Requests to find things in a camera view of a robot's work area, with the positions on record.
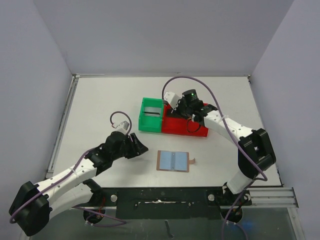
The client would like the aluminium front rail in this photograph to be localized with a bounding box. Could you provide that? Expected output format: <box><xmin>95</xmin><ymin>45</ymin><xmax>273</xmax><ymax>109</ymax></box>
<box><xmin>28</xmin><ymin>186</ymin><xmax>300</xmax><ymax>211</ymax></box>

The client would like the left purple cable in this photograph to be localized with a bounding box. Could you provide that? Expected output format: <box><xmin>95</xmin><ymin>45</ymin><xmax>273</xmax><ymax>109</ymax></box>
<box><xmin>9</xmin><ymin>111</ymin><xmax>133</xmax><ymax>227</ymax></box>

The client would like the green plastic bin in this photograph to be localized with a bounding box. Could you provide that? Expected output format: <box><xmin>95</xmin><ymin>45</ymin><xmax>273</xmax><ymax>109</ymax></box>
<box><xmin>138</xmin><ymin>97</ymin><xmax>164</xmax><ymax>133</ymax></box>

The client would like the purple cable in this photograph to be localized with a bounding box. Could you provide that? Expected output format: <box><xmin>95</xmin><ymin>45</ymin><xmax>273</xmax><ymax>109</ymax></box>
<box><xmin>161</xmin><ymin>76</ymin><xmax>268</xmax><ymax>240</ymax></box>
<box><xmin>9</xmin><ymin>111</ymin><xmax>133</xmax><ymax>227</ymax></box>

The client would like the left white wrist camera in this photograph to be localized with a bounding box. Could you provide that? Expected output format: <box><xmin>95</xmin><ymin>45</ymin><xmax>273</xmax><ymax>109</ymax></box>
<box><xmin>112</xmin><ymin>121</ymin><xmax>131</xmax><ymax>135</ymax></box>

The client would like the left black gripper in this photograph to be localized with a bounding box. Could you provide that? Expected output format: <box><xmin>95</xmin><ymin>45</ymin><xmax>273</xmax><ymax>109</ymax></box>
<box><xmin>111</xmin><ymin>133</ymin><xmax>148</xmax><ymax>160</ymax></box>

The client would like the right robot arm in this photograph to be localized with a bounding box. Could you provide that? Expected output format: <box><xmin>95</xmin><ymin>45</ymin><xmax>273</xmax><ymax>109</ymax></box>
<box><xmin>163</xmin><ymin>89</ymin><xmax>276</xmax><ymax>205</ymax></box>

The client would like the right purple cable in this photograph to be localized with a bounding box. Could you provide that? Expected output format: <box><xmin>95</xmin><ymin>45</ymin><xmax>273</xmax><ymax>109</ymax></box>
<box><xmin>161</xmin><ymin>76</ymin><xmax>268</xmax><ymax>240</ymax></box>

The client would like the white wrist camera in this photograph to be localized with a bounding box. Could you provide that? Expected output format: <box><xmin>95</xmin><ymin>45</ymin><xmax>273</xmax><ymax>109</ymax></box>
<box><xmin>163</xmin><ymin>91</ymin><xmax>182</xmax><ymax>110</ymax></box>
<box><xmin>112</xmin><ymin>121</ymin><xmax>131</xmax><ymax>135</ymax></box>

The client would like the silver card in green bin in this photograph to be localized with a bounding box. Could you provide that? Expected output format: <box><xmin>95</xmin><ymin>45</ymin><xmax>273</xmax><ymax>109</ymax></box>
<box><xmin>142</xmin><ymin>106</ymin><xmax>162</xmax><ymax>117</ymax></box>

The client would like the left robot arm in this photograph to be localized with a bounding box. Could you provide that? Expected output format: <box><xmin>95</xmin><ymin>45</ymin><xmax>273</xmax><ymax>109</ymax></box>
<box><xmin>9</xmin><ymin>131</ymin><xmax>149</xmax><ymax>237</ymax></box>

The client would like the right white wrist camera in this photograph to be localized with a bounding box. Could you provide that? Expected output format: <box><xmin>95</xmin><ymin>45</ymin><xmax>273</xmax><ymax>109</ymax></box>
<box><xmin>163</xmin><ymin>91</ymin><xmax>182</xmax><ymax>110</ymax></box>

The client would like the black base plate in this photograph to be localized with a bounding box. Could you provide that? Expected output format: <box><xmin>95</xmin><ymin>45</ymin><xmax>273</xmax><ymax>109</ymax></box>
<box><xmin>81</xmin><ymin>186</ymin><xmax>252</xmax><ymax>220</ymax></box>

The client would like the aluminium left rail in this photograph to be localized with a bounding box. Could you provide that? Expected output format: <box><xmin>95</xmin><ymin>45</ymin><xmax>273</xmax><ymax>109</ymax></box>
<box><xmin>45</xmin><ymin>74</ymin><xmax>80</xmax><ymax>179</ymax></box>

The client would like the aluminium rail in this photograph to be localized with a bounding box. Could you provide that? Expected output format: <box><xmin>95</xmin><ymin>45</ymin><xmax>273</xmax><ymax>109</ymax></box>
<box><xmin>28</xmin><ymin>186</ymin><xmax>300</xmax><ymax>211</ymax></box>
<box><xmin>45</xmin><ymin>74</ymin><xmax>80</xmax><ymax>179</ymax></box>

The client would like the red double plastic bin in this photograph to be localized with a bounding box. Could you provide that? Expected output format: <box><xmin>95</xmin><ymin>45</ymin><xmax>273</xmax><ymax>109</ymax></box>
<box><xmin>161</xmin><ymin>103</ymin><xmax>209</xmax><ymax>138</ymax></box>

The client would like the tan leather card holder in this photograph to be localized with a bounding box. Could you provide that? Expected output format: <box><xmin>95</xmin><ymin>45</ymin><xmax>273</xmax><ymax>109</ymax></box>
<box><xmin>156</xmin><ymin>150</ymin><xmax>196</xmax><ymax>173</ymax></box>

